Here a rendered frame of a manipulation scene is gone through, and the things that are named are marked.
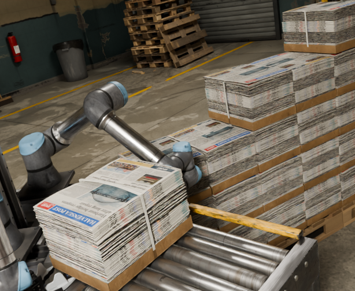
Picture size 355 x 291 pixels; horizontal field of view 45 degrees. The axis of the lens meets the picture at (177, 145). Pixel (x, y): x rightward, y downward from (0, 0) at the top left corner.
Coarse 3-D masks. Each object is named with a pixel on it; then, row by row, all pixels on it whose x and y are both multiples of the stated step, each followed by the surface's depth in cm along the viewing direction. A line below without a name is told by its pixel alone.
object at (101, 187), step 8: (88, 176) 144; (80, 184) 140; (88, 184) 138; (96, 184) 137; (104, 184) 136; (120, 184) 133; (112, 192) 129; (120, 192) 128; (128, 192) 127; (144, 192) 126; (136, 200) 123; (144, 200) 126; (136, 208) 124; (144, 216) 127; (152, 216) 129; (144, 224) 127; (152, 224) 130; (144, 232) 128; (152, 232) 130; (144, 240) 128
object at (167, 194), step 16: (128, 160) 150; (96, 176) 143; (112, 176) 140; (128, 176) 138; (144, 176) 136; (160, 176) 133; (176, 176) 135; (160, 192) 131; (176, 192) 136; (160, 208) 131; (176, 208) 138; (160, 224) 133; (176, 224) 138; (160, 240) 133
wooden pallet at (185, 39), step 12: (168, 24) 793; (180, 24) 819; (168, 36) 802; (192, 36) 838; (204, 36) 867; (168, 48) 795; (192, 48) 846; (204, 48) 876; (180, 60) 798; (192, 60) 823
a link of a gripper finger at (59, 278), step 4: (56, 276) 127; (60, 276) 128; (56, 280) 128; (60, 280) 128; (64, 280) 129; (68, 280) 131; (72, 280) 130; (48, 284) 127; (52, 284) 127; (56, 284) 128; (60, 284) 129; (64, 284) 129; (68, 284) 129; (48, 288) 127; (52, 288) 128; (56, 288) 128; (64, 288) 129
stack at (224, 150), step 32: (192, 128) 230; (224, 128) 221; (288, 128) 221; (320, 128) 232; (224, 160) 204; (256, 160) 214; (288, 160) 226; (320, 160) 239; (192, 192) 198; (224, 192) 207; (256, 192) 218; (288, 192) 231; (320, 192) 244; (224, 224) 213; (288, 224) 237; (320, 224) 251
